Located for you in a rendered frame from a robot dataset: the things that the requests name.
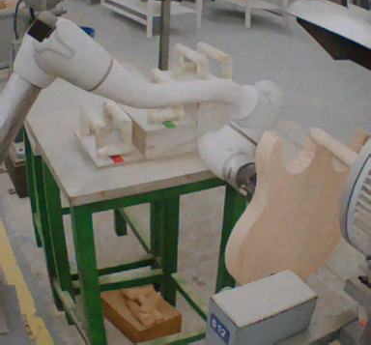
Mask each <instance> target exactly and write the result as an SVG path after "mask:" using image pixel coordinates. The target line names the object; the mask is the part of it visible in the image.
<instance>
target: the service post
mask: <svg viewBox="0 0 371 345"><path fill-rule="evenodd" d="M157 1H160V31H159V47H158V68H159V69H160V70H161V71H163V72H164V71H168V63H169V29H170V17H171V0H157Z"/></svg>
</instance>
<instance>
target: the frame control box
mask: <svg viewBox="0 0 371 345"><path fill-rule="evenodd" d="M317 299H318V295H317V294H316V292H314V291H313V290H312V289H311V288H310V287H309V286H308V284H305V283H304V281H302V280H301V278H299V277H298V275H297V274H295V273H294V272H292V271H291V270H289V269H288V270H285V271H283V272H282V273H277V274H274V275H271V276H268V277H265V278H262V279H259V280H256V281H253V282H250V283H247V284H245V285H243V286H240V287H237V288H234V289H231V290H227V291H223V292H220V293H217V294H214V295H211V296H210V300H209V312H208V323H207V329H206V333H205V342H204V345H273V344H275V343H277V342H280V341H282V340H284V339H286V338H289V337H290V336H293V335H295V334H297V333H299V332H302V331H305V330H307V329H308V327H309V322H310V320H311V318H312V314H313V311H314V307H315V306H316V302H317Z"/></svg>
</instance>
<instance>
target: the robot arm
mask: <svg viewBox="0 0 371 345"><path fill-rule="evenodd" d="M58 18H59V21H58V22H57V23H56V25H57V27H56V29H55V31H54V32H53V33H52V34H51V35H50V37H49V38H48V39H44V40H43V42H42V43H40V42H38V41H36V40H34V38H31V36H29V35H27V32H26V34H25V35H24V40H23V42H22V45H21V47H20V49H19V51H18V53H17V55H16V57H15V60H14V72H13V74H12V77H11V78H10V80H9V81H8V82H7V84H6V87H5V89H4V90H3V92H2V93H1V96H0V166H1V165H2V164H3V161H4V159H5V156H6V154H7V153H8V152H9V150H10V148H11V147H12V143H13V142H14V139H15V137H16V136H17V134H18V132H19V129H20V128H21V126H22V124H23V122H24V120H25V119H26V117H27V116H28V114H29V111H30V109H31V107H32V106H33V104H34V102H35V101H36V99H37V97H38V95H39V94H40V92H41V90H42V89H45V88H47V87H49V86H50V85H51V84H52V82H53V81H54V80H56V79H57V78H58V77H60V78H62V79H64V80H65V81H68V82H69V83H70V84H71V85H73V86H77V87H79V88H80V89H82V90H84V91H88V92H89V93H92V94H95V95H98V96H100V97H104V98H107V99H109V100H112V101H115V102H117V103H118V104H120V105H123V106H129V107H133V108H139V109H159V108H165V107H172V106H179V105H185V104H191V103H197V102H204V101H224V102H226V103H227V106H226V107H227V109H228V113H229V115H230V117H231V119H230V120H229V122H228V123H227V124H226V126H225V127H224V128H223V129H222V130H220V131H213V132H209V133H207V134H205V135H204V136H203V137H202V138H201V140H200V142H199V146H198V151H199V155H200V157H201V159H202V160H203V162H204V163H205V164H206V165H207V167H208V168H209V170H210V171H211V172H212V173H213V174H214V175H216V176H217V177H218V178H220V179H222V180H225V181H226V182H227V183H228V184H230V185H231V186H232V187H234V188H235V189H236V190H238V191H239V192H240V196H242V197H244V198H245V199H246V200H247V201H248V202H249V203H250V202H251V200H252V198H253V195H254V192H255V188H256V182H257V174H256V168H255V159H254V158H252V155H253V153H254V151H255V149H256V148H257V145H258V143H259V140H260V138H261V136H262V134H263V133H264V132H265V131H266V130H271V129H272V128H273V125H274V123H275V122H276V120H278V118H279V116H280V114H281V113H282V111H281V110H282V108H283V105H284V101H285V99H284V94H283V92H282V91H281V89H280V88H279V87H278V86H277V85H276V84H275V83H274V82H272V81H270V80H263V81H260V82H258V81H257V82H256V83H255V84H254V85H253V86H250V85H245V86H242V87H241V86H239V85H237V84H236V83H235V82H232V81H229V80H224V79H205V80H193V81H183V82H172V83H159V84H151V83H144V82H141V81H139V80H138V81H137V80H136V79H134V78H133V77H132V76H131V75H130V74H129V73H128V71H127V70H125V69H124V68H123V67H122V66H121V65H120V64H119V62H117V60H116V59H115V58H114V57H113V56H111V55H110V54H109V52H108V51H105V50H104V49H103V48H102V46H100V45H99V44H98V43H96V42H95V41H94V40H93V39H91V37H90V36H88V35H86V33H84V32H83V31H82V29H80V28H79V26H78V27H77V26H76V25H75V24H74V23H73V22H71V21H69V20H66V19H65V18H62V17H58ZM230 124H231V125H232V126H231V125H230ZM249 138H250V139H249ZM253 141H254V142H253ZM256 143H257V145H256ZM3 300H4V298H3V294H2V293H1V292H0V334H2V335H8V334H9V333H10V329H9V327H8V326H7V324H6V320H5V314H4V307H3Z"/></svg>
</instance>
